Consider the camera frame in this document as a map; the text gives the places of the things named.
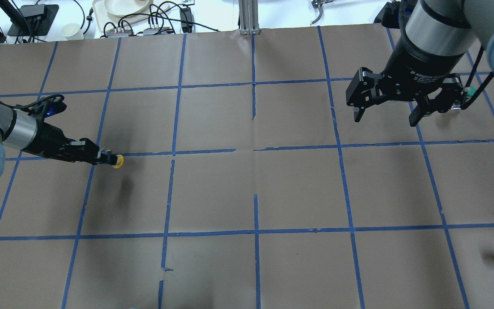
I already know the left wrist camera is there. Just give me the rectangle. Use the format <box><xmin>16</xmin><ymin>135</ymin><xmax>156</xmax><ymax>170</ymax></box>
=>
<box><xmin>23</xmin><ymin>94</ymin><xmax>67</xmax><ymax>124</ymax></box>

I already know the white paper cup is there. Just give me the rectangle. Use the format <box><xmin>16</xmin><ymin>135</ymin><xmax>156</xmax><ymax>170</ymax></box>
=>
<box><xmin>61</xmin><ymin>23</ymin><xmax>84</xmax><ymax>41</ymax></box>

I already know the black camera stand base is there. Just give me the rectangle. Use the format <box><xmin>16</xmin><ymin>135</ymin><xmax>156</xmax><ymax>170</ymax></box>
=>
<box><xmin>4</xmin><ymin>3</ymin><xmax>60</xmax><ymax>37</ymax></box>

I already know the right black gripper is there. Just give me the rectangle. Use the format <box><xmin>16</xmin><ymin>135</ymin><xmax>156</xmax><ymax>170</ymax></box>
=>
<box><xmin>346</xmin><ymin>33</ymin><xmax>464</xmax><ymax>127</ymax></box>

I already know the beige tray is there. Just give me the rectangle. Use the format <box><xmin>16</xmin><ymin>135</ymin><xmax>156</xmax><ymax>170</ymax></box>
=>
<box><xmin>92</xmin><ymin>0</ymin><xmax>162</xmax><ymax>31</ymax></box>

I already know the beige plate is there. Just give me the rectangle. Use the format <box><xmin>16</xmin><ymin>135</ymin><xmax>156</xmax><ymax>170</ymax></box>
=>
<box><xmin>102</xmin><ymin>0</ymin><xmax>152</xmax><ymax>17</ymax></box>

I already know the black power adapter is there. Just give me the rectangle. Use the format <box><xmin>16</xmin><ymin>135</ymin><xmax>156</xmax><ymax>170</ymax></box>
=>
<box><xmin>180</xmin><ymin>6</ymin><xmax>193</xmax><ymax>33</ymax></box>

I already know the aluminium frame post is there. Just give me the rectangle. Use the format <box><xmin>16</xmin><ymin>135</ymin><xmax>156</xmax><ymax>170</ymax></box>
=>
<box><xmin>238</xmin><ymin>0</ymin><xmax>260</xmax><ymax>35</ymax></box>

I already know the yellow push button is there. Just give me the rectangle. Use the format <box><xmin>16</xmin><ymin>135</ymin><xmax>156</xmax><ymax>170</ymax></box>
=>
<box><xmin>99</xmin><ymin>149</ymin><xmax>125</xmax><ymax>169</ymax></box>

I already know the green push button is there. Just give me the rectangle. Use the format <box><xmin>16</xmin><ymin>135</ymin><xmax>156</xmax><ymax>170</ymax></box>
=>
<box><xmin>460</xmin><ymin>86</ymin><xmax>477</xmax><ymax>110</ymax></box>

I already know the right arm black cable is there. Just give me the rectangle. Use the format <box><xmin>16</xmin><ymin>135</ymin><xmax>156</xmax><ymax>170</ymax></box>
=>
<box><xmin>459</xmin><ymin>43</ymin><xmax>494</xmax><ymax>110</ymax></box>

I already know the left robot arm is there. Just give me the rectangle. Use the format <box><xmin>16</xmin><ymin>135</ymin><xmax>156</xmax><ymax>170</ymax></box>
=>
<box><xmin>0</xmin><ymin>95</ymin><xmax>124</xmax><ymax>176</ymax></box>

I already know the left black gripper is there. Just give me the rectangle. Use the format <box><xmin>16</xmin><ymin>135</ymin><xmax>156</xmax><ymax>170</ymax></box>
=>
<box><xmin>26</xmin><ymin>122</ymin><xmax>107</xmax><ymax>165</ymax></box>

